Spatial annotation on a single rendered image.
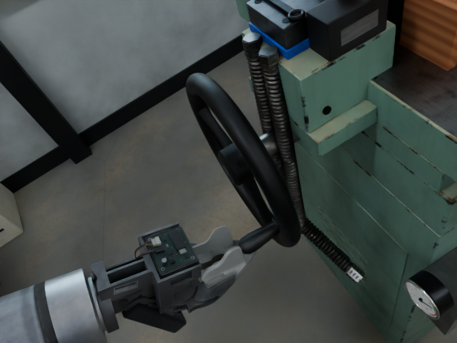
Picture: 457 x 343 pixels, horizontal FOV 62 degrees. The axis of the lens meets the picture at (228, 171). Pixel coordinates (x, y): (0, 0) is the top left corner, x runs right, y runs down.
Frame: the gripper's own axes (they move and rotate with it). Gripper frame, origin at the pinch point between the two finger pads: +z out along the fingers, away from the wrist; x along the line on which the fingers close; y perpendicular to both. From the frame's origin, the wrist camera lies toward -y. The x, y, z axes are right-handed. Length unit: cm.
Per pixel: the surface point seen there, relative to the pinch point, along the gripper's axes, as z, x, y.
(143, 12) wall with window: 30, 144, -22
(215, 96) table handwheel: -1.0, 9.6, 19.8
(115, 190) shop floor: -2, 102, -82
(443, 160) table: 18.9, -8.5, 17.3
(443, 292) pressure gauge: 20.9, -16.4, -0.6
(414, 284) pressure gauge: 19.0, -13.5, -1.3
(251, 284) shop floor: 26, 30, -72
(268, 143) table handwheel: 8.2, 9.9, 9.4
